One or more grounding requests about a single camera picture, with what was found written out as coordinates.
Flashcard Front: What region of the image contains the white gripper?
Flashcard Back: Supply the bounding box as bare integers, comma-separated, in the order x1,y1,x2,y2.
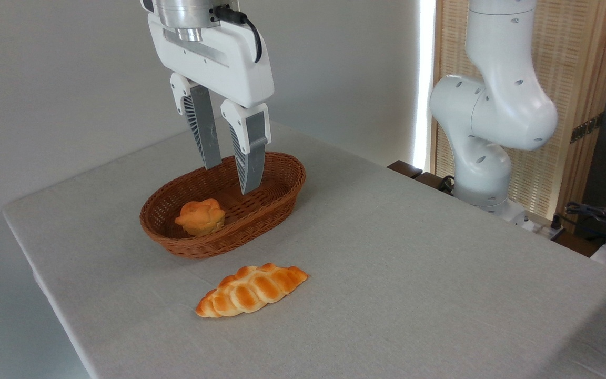
148,13,275,196

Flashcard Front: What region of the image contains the round flower-shaped bread bun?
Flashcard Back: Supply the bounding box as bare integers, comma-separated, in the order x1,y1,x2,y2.
175,198,226,237

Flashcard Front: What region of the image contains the long braided bread loaf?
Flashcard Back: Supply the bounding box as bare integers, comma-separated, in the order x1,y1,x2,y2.
195,263,309,318

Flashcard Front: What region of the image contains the brown oval wicker basket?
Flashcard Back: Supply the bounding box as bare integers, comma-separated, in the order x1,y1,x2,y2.
139,152,306,260

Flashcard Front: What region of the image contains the grey tablecloth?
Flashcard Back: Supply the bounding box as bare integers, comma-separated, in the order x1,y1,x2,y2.
2,120,606,379

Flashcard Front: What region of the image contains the white power strip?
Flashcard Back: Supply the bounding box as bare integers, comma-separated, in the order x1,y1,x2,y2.
523,217,568,241

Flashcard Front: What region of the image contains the black screen hinge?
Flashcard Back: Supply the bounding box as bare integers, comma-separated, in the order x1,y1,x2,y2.
570,113,605,144

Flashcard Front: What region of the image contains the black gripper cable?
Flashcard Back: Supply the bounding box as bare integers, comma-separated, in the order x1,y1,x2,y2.
214,5,263,64

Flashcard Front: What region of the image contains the black cable bundle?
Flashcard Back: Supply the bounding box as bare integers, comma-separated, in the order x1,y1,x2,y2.
564,201,606,249

